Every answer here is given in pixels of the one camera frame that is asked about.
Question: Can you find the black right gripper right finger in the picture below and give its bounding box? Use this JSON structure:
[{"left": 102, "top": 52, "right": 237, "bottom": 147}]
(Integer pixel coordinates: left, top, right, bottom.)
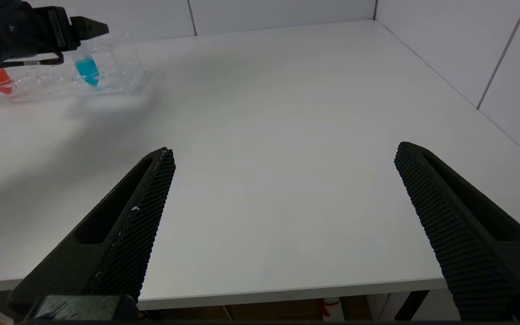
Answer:
[{"left": 395, "top": 142, "right": 520, "bottom": 322}]

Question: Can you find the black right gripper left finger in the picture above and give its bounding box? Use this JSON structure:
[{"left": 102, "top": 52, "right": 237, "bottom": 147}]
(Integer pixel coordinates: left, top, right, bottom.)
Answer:
[{"left": 9, "top": 147, "right": 176, "bottom": 322}]

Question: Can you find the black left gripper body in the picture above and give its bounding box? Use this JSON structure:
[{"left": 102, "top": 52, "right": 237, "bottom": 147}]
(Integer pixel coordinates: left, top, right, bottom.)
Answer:
[{"left": 28, "top": 6, "right": 81, "bottom": 57}]

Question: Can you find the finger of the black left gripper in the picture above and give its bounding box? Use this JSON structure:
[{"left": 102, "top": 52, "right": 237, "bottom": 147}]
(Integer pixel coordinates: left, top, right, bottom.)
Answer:
[{"left": 70, "top": 17, "right": 108, "bottom": 43}]

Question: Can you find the test tube with blue liquid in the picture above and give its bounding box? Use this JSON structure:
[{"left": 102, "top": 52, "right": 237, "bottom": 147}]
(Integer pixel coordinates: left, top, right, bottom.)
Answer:
[{"left": 71, "top": 38, "right": 102, "bottom": 88}]

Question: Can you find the clear acrylic test tube rack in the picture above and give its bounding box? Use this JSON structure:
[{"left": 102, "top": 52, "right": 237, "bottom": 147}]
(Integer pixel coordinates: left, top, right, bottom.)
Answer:
[{"left": 0, "top": 34, "right": 148, "bottom": 107}]

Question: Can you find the black table leg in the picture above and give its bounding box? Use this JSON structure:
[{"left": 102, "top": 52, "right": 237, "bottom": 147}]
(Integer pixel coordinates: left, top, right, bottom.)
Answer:
[{"left": 395, "top": 290, "right": 428, "bottom": 321}]

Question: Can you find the white object with red mark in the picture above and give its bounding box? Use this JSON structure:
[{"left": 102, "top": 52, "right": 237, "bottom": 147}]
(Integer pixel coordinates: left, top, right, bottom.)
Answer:
[{"left": 319, "top": 297, "right": 344, "bottom": 321}]

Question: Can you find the thin black cable white label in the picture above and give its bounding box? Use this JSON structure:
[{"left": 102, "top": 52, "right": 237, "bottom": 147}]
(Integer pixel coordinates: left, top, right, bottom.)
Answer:
[{"left": 0, "top": 52, "right": 65, "bottom": 70}]

